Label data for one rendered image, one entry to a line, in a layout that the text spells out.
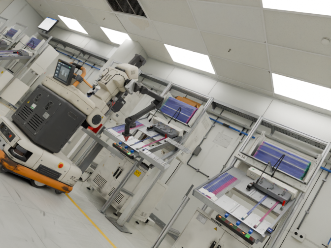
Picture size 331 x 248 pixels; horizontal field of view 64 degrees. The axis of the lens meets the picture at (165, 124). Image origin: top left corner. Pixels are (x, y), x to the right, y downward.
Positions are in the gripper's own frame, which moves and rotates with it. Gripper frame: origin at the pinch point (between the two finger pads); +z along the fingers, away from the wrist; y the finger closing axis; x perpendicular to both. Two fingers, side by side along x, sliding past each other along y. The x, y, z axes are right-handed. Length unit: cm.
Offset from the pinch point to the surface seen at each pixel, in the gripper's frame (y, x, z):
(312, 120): -112, -291, 0
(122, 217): -43, 34, 60
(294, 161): -149, -94, -16
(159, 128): 4, -57, 2
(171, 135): -16, -58, 2
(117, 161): 26, -10, 46
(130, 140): 8.5, -13.8, 8.8
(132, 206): -45, 23, 50
